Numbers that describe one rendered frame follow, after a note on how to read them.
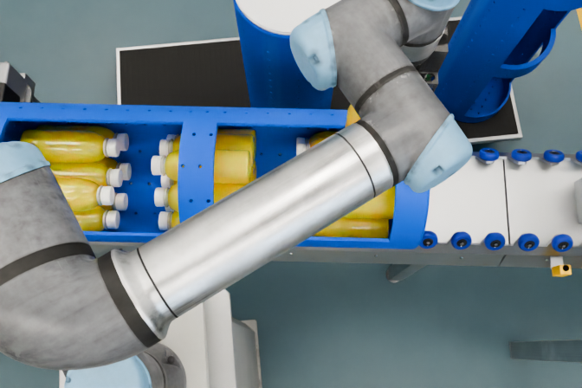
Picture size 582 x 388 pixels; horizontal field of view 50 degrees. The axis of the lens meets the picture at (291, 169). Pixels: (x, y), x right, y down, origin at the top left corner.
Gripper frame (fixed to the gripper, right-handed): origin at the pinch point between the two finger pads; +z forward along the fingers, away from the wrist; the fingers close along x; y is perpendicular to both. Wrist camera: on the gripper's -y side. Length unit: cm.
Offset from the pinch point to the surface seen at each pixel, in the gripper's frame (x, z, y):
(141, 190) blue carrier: -3, 48, -47
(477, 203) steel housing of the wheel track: -4, 52, 31
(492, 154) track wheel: 6, 46, 33
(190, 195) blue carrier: -10.6, 22.8, -31.0
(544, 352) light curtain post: -36, 113, 67
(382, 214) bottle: -11.3, 32.0, 5.8
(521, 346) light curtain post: -34, 132, 67
